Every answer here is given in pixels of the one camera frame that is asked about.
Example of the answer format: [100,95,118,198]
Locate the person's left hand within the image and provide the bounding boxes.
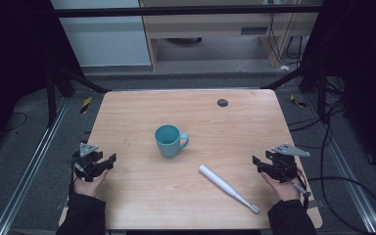
[72,168,111,199]

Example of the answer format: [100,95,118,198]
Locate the white cabinet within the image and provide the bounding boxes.
[50,0,153,69]

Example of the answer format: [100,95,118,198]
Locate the aluminium floor rail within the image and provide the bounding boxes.
[0,97,71,235]
[305,92,376,235]

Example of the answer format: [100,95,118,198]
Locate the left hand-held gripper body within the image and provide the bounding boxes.
[72,142,105,183]

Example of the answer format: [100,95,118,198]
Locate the black horizontal frame bar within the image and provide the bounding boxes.
[53,4,323,19]

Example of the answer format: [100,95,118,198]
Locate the light wooden desk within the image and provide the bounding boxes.
[138,0,324,71]

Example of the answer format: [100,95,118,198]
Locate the teal mug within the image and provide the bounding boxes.
[154,123,191,160]

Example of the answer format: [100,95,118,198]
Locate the black metal stand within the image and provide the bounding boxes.
[260,60,329,124]
[44,60,112,129]

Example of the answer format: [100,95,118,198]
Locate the black curtain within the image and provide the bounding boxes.
[298,0,376,184]
[0,0,86,161]

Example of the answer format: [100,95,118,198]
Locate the hanging black desk cables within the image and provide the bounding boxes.
[266,12,307,67]

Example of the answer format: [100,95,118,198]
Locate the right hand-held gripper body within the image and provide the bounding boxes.
[264,143,311,184]

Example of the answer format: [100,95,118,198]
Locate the long black floor cable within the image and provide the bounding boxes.
[287,97,376,235]

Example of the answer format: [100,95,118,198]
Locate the white electric toothbrush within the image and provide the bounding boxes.
[198,164,261,214]

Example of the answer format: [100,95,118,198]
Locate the yellow black striped tape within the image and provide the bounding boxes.
[79,96,93,116]
[289,93,307,110]

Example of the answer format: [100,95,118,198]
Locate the black cable with grey plug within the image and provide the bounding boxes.
[292,167,312,210]

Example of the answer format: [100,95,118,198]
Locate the person's right hand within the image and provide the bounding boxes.
[259,170,304,203]

